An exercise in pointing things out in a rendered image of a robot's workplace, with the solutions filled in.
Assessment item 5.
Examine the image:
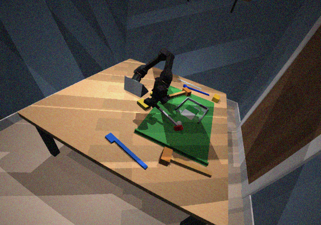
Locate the green putting mat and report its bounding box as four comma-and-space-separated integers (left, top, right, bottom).
137, 94, 214, 161

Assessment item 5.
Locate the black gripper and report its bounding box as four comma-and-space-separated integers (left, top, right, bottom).
143, 89, 159, 108

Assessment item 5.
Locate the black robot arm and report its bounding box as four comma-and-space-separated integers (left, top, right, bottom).
131, 47, 175, 104

